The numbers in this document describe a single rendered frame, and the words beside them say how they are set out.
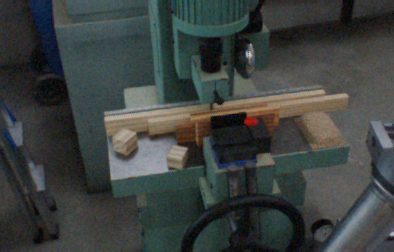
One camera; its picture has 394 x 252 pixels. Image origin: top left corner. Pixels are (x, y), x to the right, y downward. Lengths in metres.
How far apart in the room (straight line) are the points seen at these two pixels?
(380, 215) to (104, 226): 1.65
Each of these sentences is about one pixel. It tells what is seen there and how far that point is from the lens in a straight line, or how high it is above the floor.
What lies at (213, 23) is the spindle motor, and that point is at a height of 1.23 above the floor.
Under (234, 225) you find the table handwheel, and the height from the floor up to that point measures 0.82.
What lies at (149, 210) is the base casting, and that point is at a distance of 1.28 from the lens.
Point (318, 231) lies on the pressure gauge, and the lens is 1.40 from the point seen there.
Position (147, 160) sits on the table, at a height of 0.90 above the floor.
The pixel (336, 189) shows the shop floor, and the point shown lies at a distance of 2.54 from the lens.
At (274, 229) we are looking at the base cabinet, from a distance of 1.43.
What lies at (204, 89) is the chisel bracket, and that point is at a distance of 1.22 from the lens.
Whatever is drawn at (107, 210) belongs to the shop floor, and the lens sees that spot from 2.42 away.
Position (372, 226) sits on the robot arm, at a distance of 0.88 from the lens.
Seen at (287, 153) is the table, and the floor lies 0.90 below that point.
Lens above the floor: 1.69
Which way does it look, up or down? 36 degrees down
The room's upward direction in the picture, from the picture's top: 1 degrees counter-clockwise
